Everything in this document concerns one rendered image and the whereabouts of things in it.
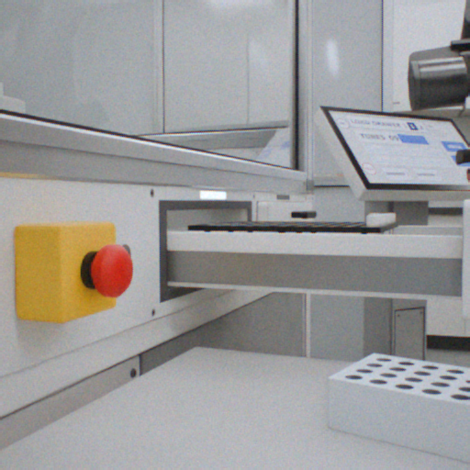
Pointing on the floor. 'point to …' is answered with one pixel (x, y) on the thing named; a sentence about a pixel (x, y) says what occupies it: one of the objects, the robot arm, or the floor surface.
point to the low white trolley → (215, 422)
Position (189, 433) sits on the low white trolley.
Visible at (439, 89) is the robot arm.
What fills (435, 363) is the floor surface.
